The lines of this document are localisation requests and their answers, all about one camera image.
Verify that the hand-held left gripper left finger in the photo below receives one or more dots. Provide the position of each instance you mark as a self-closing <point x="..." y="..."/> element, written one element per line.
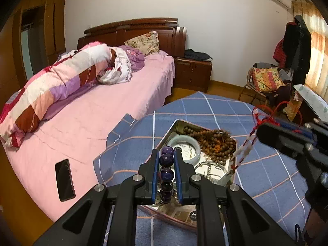
<point x="154" y="178"/>

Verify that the dark folded clothes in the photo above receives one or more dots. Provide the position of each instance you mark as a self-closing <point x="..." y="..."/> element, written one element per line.
<point x="197" y="55"/>

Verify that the wooden nightstand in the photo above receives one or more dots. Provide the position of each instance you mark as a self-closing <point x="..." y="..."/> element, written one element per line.
<point x="192" y="74"/>

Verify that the metal frame chair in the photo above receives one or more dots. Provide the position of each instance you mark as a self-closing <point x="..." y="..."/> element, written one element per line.
<point x="249" y="78"/>

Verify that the black smartphone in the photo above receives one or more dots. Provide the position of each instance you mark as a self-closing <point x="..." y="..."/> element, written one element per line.
<point x="65" y="180"/>

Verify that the patterned yellow cushion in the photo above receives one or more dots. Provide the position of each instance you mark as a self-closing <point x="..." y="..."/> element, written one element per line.
<point x="266" y="79"/>

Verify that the floral pillow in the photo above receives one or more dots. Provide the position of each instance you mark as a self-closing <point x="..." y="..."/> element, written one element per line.
<point x="144" y="42"/>

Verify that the wooden headboard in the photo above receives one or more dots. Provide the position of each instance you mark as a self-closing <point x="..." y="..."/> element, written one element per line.
<point x="169" y="35"/>

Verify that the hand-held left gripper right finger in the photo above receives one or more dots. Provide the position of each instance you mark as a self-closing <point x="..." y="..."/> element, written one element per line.
<point x="178" y="178"/>

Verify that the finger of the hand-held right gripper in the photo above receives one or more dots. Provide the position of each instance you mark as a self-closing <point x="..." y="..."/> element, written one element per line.
<point x="276" y="138"/>
<point x="297" y="128"/>

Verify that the red hanging garment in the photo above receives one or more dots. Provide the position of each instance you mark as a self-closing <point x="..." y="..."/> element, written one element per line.
<point x="279" y="51"/>

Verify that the silver bangle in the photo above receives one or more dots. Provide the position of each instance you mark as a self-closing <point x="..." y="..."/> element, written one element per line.
<point x="196" y="167"/>

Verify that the dark wooden desk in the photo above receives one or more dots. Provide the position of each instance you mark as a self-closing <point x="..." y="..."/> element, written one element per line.
<point x="307" y="115"/>

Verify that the purple blanket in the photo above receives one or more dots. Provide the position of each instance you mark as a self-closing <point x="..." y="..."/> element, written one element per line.
<point x="135" y="56"/>

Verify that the pale jade bangle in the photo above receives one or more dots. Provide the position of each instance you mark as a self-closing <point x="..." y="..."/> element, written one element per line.
<point x="196" y="148"/>

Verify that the blue plaid tablecloth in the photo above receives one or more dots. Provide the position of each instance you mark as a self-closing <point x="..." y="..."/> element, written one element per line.
<point x="217" y="107"/>

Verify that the white patterned cloth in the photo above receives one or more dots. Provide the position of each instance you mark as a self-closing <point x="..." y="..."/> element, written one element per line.
<point x="312" y="100"/>

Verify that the dark clothes on chair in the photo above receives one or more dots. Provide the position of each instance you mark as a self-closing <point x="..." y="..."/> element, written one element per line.
<point x="281" y="94"/>

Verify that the pink patchwork quilt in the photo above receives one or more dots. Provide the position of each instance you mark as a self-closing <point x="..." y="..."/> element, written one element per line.
<point x="64" y="76"/>

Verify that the yellow bag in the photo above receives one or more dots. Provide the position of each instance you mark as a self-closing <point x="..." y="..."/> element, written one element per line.
<point x="293" y="110"/>

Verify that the bed with pink sheet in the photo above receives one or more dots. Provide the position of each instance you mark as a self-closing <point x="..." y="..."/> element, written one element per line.
<point x="107" y="112"/>

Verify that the wooden wardrobe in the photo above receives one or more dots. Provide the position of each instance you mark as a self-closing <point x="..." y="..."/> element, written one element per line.
<point x="53" y="25"/>

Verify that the metal tin box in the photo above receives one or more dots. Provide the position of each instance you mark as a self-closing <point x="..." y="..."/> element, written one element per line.
<point x="183" y="126"/>

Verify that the orange striped curtain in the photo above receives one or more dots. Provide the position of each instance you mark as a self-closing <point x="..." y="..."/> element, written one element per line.
<point x="317" y="56"/>

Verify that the white floral cloth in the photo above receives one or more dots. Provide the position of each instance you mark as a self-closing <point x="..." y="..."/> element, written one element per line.
<point x="120" y="71"/>

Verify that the black hanging coat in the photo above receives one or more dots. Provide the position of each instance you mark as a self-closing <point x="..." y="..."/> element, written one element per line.
<point x="296" y="48"/>

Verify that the grey cloth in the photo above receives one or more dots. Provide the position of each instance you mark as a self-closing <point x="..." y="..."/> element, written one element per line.
<point x="265" y="65"/>

